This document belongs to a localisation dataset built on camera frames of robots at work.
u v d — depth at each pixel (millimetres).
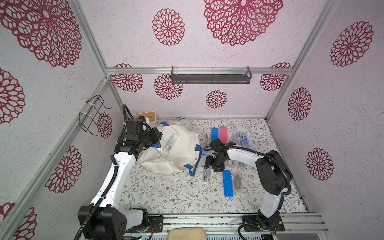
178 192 839
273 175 493
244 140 1062
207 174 901
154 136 675
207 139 1065
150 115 1168
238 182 872
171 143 971
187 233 681
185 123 1130
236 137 1091
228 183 876
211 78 873
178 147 966
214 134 1130
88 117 750
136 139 571
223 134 1108
